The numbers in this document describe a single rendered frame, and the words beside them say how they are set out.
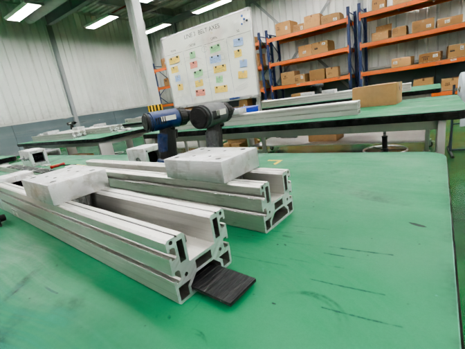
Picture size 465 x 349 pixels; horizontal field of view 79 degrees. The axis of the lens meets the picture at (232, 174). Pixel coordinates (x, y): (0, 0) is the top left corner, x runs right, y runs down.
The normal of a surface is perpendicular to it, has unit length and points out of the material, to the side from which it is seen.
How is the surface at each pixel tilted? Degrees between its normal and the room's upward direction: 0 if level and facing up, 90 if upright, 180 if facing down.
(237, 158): 90
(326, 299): 0
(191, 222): 90
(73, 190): 90
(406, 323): 0
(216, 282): 0
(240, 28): 90
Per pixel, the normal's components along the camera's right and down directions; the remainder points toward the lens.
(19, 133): 0.81, 0.04
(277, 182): -0.62, 0.29
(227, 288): -0.15, -0.95
